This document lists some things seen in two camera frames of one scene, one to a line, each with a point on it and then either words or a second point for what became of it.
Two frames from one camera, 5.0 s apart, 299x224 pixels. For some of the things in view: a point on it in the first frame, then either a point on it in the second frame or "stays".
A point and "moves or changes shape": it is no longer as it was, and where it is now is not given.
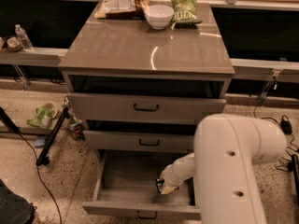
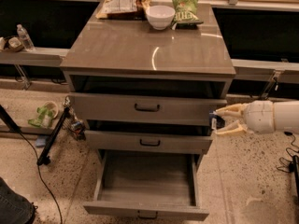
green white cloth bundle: [46, 114] stays
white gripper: [168, 176] → [259, 117]
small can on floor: [77, 127] stays
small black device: [159, 184] moves or changes shape
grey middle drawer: [140, 141] stays
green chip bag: [185, 11] stays
